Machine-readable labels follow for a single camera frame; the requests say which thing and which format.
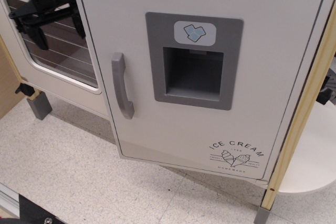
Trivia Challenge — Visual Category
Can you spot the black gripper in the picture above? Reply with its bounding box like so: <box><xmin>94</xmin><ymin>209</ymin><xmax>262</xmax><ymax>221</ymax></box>
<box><xmin>9</xmin><ymin>0</ymin><xmax>86</xmax><ymax>50</ymax></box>

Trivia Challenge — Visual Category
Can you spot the grey fridge door handle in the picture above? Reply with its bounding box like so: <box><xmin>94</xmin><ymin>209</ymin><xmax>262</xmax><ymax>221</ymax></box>
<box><xmin>111</xmin><ymin>52</ymin><xmax>134</xmax><ymax>120</ymax></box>

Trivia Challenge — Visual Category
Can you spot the white fridge door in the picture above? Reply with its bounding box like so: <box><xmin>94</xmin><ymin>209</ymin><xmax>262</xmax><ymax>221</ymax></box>
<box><xmin>81</xmin><ymin>0</ymin><xmax>333</xmax><ymax>184</ymax></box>

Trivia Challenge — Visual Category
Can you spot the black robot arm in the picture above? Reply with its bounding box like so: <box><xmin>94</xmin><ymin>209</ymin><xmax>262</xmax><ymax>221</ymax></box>
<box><xmin>9</xmin><ymin>0</ymin><xmax>86</xmax><ymax>50</ymax></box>

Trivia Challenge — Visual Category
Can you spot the white oven door with window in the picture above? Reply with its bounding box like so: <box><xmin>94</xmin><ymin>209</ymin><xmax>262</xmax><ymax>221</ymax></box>
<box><xmin>1</xmin><ymin>0</ymin><xmax>108</xmax><ymax>119</ymax></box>

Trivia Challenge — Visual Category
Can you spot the black clamp on left leg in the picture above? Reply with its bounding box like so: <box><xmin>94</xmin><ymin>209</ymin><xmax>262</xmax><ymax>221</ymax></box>
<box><xmin>15</xmin><ymin>83</ymin><xmax>35</xmax><ymax>97</ymax></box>

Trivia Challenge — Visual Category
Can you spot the wooden left side panel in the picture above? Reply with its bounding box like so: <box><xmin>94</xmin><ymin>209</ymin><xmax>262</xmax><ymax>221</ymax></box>
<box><xmin>1</xmin><ymin>38</ymin><xmax>23</xmax><ymax>119</ymax></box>

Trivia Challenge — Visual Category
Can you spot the grey left foot cap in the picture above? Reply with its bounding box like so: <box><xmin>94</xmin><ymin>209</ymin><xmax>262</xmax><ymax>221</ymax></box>
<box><xmin>27</xmin><ymin>92</ymin><xmax>52</xmax><ymax>120</ymax></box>

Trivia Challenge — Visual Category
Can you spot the grey foot cap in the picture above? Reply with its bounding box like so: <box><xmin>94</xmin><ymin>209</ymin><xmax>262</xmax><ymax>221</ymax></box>
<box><xmin>254</xmin><ymin>206</ymin><xmax>271</xmax><ymax>224</ymax></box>
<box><xmin>27</xmin><ymin>92</ymin><xmax>52</xmax><ymax>120</ymax></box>

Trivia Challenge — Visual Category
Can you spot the ice cube sticker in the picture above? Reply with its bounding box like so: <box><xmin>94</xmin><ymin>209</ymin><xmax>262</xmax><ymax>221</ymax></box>
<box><xmin>174</xmin><ymin>21</ymin><xmax>216</xmax><ymax>46</ymax></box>

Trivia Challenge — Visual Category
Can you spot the grey ice dispenser panel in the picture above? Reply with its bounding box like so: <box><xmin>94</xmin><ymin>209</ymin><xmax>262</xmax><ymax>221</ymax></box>
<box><xmin>145</xmin><ymin>12</ymin><xmax>244</xmax><ymax>111</ymax></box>

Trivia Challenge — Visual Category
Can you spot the ice cream logo decal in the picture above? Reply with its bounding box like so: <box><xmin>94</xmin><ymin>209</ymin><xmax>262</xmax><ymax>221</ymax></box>
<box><xmin>208</xmin><ymin>141</ymin><xmax>266</xmax><ymax>175</ymax></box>

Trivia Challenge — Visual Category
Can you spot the black clamp at right edge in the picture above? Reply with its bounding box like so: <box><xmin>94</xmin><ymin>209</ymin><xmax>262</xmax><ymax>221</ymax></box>
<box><xmin>316</xmin><ymin>68</ymin><xmax>335</xmax><ymax>105</ymax></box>

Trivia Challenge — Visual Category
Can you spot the grey right foot cap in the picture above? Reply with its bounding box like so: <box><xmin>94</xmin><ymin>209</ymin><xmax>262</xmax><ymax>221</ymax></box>
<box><xmin>254</xmin><ymin>206</ymin><xmax>271</xmax><ymax>224</ymax></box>

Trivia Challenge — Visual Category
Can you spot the white round table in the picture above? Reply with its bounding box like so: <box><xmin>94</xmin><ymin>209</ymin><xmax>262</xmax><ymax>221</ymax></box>
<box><xmin>278</xmin><ymin>101</ymin><xmax>335</xmax><ymax>195</ymax></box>

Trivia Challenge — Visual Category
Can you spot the aluminium rail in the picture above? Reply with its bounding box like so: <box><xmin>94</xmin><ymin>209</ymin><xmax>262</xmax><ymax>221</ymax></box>
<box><xmin>1</xmin><ymin>183</ymin><xmax>19</xmax><ymax>212</ymax></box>

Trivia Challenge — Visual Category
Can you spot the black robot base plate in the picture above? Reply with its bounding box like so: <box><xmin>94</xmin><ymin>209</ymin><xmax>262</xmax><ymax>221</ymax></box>
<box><xmin>19</xmin><ymin>194</ymin><xmax>66</xmax><ymax>224</ymax></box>

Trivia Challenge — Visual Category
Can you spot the wooden right corner post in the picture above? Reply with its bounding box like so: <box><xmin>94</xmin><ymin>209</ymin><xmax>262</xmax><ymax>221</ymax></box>
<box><xmin>260</xmin><ymin>4</ymin><xmax>335</xmax><ymax>210</ymax></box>

